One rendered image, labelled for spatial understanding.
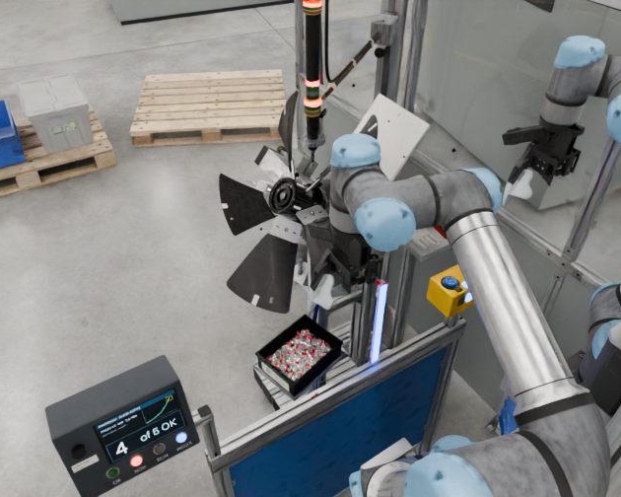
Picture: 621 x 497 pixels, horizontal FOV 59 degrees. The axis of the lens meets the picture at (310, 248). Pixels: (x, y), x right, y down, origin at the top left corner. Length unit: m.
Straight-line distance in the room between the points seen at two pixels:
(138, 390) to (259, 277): 0.66
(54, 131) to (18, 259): 1.01
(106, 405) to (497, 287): 0.80
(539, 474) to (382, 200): 0.38
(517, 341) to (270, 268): 1.10
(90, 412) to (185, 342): 1.72
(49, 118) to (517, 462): 3.84
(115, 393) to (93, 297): 2.07
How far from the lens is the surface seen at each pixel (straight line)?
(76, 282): 3.40
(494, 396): 2.61
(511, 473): 0.67
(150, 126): 4.43
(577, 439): 0.71
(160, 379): 1.22
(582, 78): 1.15
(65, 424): 1.22
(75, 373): 2.95
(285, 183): 1.69
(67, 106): 4.17
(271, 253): 1.72
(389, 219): 0.74
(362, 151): 0.82
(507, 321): 0.75
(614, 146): 1.73
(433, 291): 1.67
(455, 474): 0.65
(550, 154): 1.22
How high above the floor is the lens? 2.21
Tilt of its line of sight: 42 degrees down
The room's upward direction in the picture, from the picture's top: straight up
